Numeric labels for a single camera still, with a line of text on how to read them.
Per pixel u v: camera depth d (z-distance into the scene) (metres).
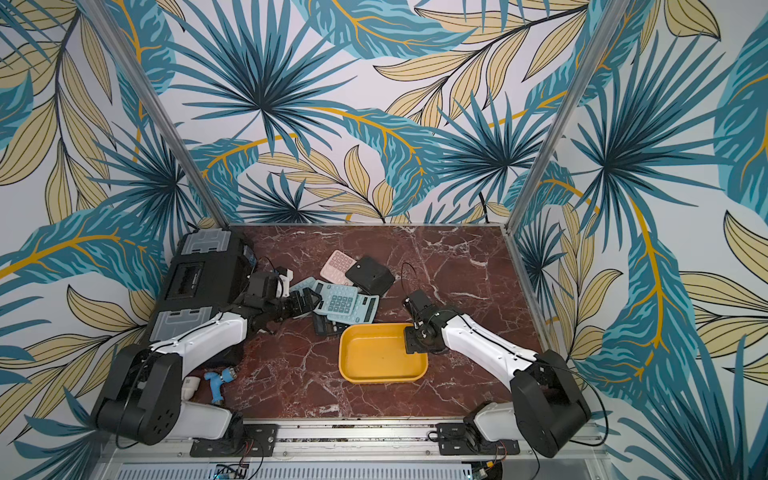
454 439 0.73
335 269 1.00
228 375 0.80
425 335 0.61
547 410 0.42
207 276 0.85
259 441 0.73
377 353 0.90
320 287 0.97
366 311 0.93
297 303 0.79
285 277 0.83
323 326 0.90
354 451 0.73
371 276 1.00
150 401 0.42
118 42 0.72
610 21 0.70
